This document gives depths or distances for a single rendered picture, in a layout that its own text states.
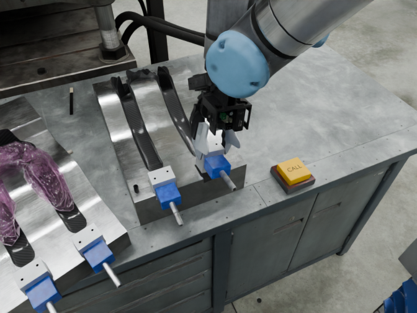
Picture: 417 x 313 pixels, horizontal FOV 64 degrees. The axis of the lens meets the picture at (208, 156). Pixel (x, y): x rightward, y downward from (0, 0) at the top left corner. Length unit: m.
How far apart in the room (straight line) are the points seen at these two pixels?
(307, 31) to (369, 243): 1.54
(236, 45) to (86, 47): 1.13
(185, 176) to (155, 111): 0.23
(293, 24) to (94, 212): 0.56
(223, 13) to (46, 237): 0.53
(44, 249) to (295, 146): 0.65
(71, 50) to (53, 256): 0.92
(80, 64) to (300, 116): 0.81
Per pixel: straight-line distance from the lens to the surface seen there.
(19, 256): 0.76
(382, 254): 1.81
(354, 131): 1.04
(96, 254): 0.68
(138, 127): 0.86
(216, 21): 0.54
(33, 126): 0.93
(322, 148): 0.95
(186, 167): 0.74
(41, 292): 0.68
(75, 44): 1.49
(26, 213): 0.78
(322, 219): 1.24
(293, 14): 0.34
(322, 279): 1.65
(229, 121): 0.61
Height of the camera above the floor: 1.45
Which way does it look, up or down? 47 degrees down
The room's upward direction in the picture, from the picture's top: straight up
